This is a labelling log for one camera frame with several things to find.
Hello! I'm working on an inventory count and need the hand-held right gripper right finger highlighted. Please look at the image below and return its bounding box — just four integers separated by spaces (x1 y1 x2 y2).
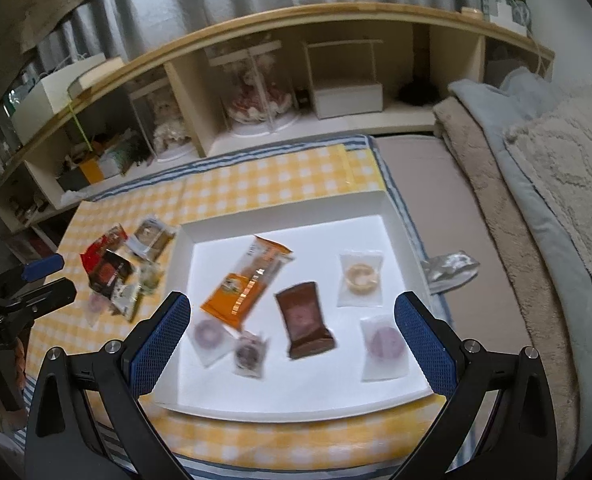
393 290 560 480

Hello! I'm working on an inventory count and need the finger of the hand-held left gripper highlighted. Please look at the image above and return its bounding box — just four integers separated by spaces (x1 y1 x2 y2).
18 254 66 282
0 277 78 322

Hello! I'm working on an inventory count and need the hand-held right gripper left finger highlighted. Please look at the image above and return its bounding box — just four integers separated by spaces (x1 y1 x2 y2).
23 290 193 480

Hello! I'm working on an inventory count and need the clear purple donut packet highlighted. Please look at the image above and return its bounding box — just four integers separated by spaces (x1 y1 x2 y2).
85 292 111 329
190 310 233 369
359 314 410 382

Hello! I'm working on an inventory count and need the small white candy packet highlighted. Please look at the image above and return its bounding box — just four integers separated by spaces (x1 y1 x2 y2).
110 281 143 323

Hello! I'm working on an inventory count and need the red snack packet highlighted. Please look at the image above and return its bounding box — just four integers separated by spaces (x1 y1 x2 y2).
80 226 128 275

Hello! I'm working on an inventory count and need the black snack packet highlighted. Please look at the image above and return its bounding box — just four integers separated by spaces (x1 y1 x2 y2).
88 252 133 294

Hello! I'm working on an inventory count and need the small green candy packet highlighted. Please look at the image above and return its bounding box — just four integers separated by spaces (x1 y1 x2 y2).
138 259 165 294

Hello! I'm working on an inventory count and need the orange snack packet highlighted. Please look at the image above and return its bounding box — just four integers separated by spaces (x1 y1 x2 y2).
200 264 273 332

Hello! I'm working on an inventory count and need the clear dark chocolate packet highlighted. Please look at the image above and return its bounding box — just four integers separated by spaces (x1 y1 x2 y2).
233 331 270 379

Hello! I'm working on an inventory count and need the clear beige donut packet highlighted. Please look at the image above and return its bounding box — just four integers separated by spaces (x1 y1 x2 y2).
336 251 387 308

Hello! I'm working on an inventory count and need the clear pastry tray packet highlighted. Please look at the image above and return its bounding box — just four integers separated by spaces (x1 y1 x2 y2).
125 215 178 262

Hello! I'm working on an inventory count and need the brown snack packet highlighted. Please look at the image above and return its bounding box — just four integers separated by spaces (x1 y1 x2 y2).
274 281 337 360

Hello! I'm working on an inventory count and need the white shallow box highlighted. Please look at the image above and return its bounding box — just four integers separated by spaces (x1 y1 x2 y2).
150 189 445 424

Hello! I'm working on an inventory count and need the clear orange-edged snack packet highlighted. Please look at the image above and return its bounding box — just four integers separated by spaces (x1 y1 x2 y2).
238 234 295 287

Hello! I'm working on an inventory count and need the silver foil wrapper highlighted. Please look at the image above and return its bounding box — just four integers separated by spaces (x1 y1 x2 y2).
420 251 480 294

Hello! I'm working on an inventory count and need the yellow box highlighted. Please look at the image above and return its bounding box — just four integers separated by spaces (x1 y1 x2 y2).
78 157 103 184

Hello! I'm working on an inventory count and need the tissue box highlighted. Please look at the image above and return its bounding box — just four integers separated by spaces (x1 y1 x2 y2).
98 144 138 179

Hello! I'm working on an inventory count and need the beige mattress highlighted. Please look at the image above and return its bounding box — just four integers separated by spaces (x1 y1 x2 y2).
375 134 552 480

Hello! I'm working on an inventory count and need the beige fleece blanket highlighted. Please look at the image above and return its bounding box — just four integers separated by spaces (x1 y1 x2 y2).
432 94 579 463

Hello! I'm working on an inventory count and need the white storage box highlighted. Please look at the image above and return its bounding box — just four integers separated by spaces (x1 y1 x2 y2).
13 52 108 144

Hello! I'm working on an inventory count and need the cream doll in clear case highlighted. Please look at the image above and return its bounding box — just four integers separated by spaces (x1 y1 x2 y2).
128 84 198 162

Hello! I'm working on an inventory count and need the yellow checkered tablecloth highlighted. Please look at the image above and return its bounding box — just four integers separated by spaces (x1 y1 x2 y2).
23 142 458 462

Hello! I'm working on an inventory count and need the grey-blue blanket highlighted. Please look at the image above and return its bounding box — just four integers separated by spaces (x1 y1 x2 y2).
447 66 592 413

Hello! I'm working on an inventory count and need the thick cream book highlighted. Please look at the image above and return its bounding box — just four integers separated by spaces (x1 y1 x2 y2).
68 57 128 97

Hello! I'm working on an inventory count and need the cream textured blanket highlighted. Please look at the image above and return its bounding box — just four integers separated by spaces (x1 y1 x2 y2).
502 86 592 363

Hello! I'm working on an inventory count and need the black fuzzy object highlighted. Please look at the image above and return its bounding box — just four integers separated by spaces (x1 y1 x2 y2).
397 79 433 109

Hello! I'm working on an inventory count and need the pink doll in clear case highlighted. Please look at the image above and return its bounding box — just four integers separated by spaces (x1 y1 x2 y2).
208 41 303 137

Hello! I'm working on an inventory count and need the beige curtain valance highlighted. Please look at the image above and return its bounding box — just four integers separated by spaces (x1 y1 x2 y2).
0 0 118 132

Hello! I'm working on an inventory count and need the wooden shelf unit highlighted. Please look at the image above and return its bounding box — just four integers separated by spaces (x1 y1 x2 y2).
0 1 557 234

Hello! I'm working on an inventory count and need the white box with frame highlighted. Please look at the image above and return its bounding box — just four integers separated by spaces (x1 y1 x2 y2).
303 37 385 121

